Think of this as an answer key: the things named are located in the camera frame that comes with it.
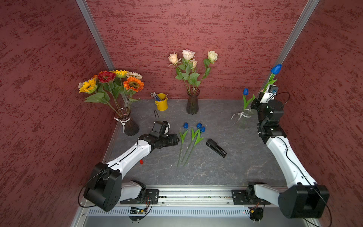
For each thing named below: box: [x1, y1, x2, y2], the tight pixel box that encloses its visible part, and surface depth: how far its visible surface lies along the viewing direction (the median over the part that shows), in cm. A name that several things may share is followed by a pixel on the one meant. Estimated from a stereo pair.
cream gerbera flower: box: [125, 70, 143, 80], surface depth 80 cm
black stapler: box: [206, 138, 227, 158], surface depth 91 cm
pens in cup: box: [150, 91, 163, 102], surface depth 105 cm
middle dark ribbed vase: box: [186, 87, 201, 115], surface depth 105 cm
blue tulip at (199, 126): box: [182, 122, 203, 163], surface depth 99 cm
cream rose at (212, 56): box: [195, 50, 219, 92], surface depth 92 cm
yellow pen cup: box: [155, 93, 169, 111], surface depth 112 cm
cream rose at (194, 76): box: [188, 59, 201, 92], surface depth 94 cm
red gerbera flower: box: [97, 70, 122, 112], surface depth 74 cm
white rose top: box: [181, 49, 196, 92], surface depth 88 cm
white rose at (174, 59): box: [168, 52, 191, 92], surface depth 87 cm
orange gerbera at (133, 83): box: [123, 76, 145, 98], surface depth 72 cm
